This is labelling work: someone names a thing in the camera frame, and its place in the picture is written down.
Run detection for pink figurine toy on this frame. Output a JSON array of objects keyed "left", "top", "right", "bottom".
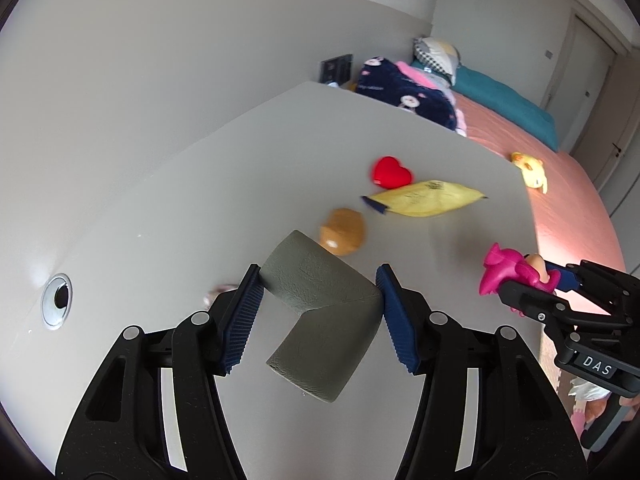
[{"left": 478, "top": 243, "right": 561, "bottom": 296}]

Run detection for small crumpled wrapper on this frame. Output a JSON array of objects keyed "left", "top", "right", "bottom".
[{"left": 203, "top": 284, "right": 238, "bottom": 309}]

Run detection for colourful foam puzzle floor mat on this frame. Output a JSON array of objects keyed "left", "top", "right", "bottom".
[{"left": 552, "top": 370, "right": 610, "bottom": 438}]

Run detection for bed with salmon sheet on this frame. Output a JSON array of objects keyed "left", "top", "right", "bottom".
[{"left": 456, "top": 94, "right": 626, "bottom": 271}]

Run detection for grey white desk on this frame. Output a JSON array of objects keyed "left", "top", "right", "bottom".
[{"left": 1, "top": 82, "right": 540, "bottom": 466}]

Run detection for yellow plush duck toy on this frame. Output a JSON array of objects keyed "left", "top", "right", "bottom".
[{"left": 510, "top": 152, "right": 548, "bottom": 194}]

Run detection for yellow banana snack wrapper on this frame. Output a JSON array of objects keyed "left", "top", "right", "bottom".
[{"left": 361, "top": 180, "right": 487, "bottom": 218}]

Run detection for red heart toy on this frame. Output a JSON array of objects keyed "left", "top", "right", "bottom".
[{"left": 371, "top": 156, "right": 413, "bottom": 190}]

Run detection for teal long pillow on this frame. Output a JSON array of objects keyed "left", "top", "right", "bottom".
[{"left": 410, "top": 58, "right": 560, "bottom": 154}]

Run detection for navy blue plush blanket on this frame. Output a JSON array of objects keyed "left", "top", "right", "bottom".
[{"left": 355, "top": 58, "right": 458, "bottom": 131}]

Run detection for pink folded fabric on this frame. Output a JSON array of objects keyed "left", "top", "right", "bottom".
[{"left": 396, "top": 62, "right": 450, "bottom": 93}]

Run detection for patterned grey yellow pillow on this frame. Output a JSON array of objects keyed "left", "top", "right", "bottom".
[{"left": 413, "top": 37, "right": 460, "bottom": 86}]

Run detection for wardrobe door with handle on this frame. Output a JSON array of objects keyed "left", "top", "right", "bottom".
[{"left": 541, "top": 8, "right": 640, "bottom": 191}]

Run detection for desk cable grommet hole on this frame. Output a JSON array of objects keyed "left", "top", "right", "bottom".
[{"left": 40, "top": 273, "right": 73, "bottom": 330}]

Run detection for black wall switch panel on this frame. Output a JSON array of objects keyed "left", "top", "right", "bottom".
[{"left": 319, "top": 54, "right": 352, "bottom": 86}]

